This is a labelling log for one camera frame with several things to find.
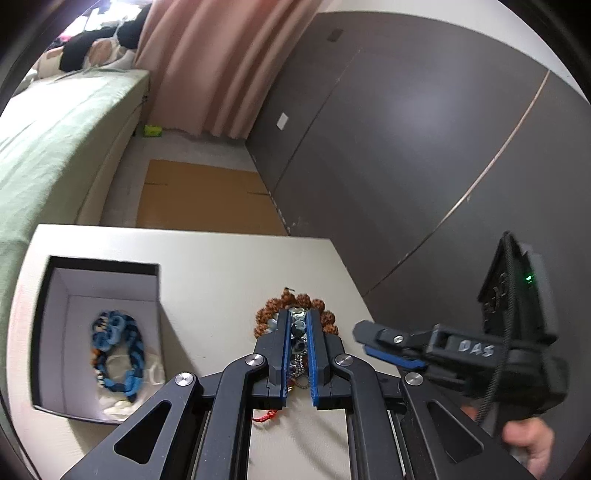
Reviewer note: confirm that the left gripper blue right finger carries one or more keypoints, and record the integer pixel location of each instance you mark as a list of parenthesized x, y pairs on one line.
[(328, 390)]

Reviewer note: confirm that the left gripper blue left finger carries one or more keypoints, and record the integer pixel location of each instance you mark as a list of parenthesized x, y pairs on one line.
[(271, 390)]

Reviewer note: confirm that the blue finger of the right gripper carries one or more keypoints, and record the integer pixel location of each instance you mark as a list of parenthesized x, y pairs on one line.
[(379, 336), (394, 359)]

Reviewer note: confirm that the black jewelry box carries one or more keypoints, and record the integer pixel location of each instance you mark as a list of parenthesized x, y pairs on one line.
[(96, 352)]

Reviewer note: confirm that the person's right hand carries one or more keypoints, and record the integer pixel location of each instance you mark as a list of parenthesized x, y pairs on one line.
[(531, 434)]

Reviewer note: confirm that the flattened brown cardboard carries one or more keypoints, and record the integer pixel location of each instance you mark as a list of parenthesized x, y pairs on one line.
[(191, 197)]

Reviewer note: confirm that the small green floor object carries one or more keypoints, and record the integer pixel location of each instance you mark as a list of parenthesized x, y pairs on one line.
[(152, 131)]

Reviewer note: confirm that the pink curtain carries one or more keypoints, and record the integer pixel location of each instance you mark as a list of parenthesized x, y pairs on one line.
[(212, 63)]

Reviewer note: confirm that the green bed blanket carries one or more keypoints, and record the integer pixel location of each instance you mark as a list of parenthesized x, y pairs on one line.
[(55, 137)]

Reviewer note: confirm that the dark clothes pile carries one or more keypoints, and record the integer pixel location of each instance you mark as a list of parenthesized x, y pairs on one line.
[(101, 47)]

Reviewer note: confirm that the white wall socket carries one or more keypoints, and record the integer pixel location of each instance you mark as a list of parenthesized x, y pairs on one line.
[(282, 121)]

